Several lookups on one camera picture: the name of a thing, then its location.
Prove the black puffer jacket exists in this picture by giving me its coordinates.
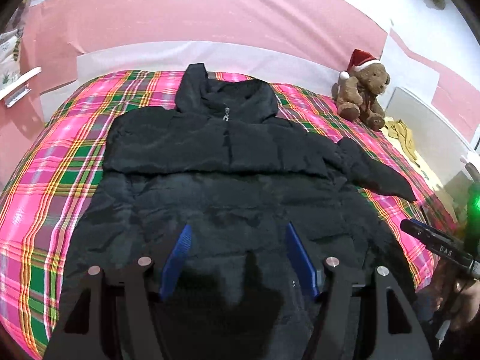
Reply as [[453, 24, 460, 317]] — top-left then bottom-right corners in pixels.
[[59, 63, 416, 359]]

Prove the person right hand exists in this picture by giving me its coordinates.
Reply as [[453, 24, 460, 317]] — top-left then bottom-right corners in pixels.
[[427, 260, 479, 332]]

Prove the yellow cloth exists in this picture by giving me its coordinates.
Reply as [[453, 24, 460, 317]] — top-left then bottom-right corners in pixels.
[[382, 116, 419, 167]]

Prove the pink plaid bed sheet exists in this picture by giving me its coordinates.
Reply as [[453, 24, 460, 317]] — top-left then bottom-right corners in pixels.
[[1, 70, 454, 359]]

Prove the brown teddy bear santa hat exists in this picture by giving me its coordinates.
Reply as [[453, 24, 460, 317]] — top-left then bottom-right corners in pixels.
[[332, 49, 391, 132]]

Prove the white shelf board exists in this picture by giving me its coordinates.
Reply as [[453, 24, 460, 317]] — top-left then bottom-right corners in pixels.
[[0, 67, 42, 108]]

